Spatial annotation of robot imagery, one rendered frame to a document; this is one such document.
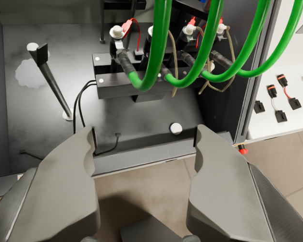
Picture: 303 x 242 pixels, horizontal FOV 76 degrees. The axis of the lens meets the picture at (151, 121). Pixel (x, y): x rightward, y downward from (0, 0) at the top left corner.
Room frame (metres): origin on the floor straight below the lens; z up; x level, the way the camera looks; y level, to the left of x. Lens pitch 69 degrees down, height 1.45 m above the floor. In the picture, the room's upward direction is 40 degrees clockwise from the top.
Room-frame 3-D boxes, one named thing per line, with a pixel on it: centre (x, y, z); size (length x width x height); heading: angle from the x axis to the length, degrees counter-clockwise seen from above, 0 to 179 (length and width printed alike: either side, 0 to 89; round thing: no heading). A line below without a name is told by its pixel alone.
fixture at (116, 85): (0.32, 0.09, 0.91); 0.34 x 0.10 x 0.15; 141
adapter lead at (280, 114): (0.48, -0.26, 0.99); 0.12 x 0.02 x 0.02; 47
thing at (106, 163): (0.07, -0.02, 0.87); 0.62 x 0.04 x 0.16; 141
